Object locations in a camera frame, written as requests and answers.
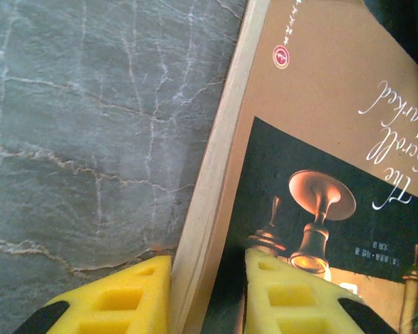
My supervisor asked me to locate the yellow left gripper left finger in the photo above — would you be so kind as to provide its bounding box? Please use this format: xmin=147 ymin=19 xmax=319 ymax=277
xmin=12 ymin=255 xmax=173 ymax=334

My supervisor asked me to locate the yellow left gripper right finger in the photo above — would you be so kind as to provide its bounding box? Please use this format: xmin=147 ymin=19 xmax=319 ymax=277
xmin=245 ymin=248 xmax=401 ymax=334

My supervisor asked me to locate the brown paperback book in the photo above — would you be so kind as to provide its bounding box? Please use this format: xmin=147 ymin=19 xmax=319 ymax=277
xmin=170 ymin=0 xmax=418 ymax=334

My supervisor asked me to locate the navy blue backpack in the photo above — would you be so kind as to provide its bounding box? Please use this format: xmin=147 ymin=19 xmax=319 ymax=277
xmin=361 ymin=0 xmax=418 ymax=92

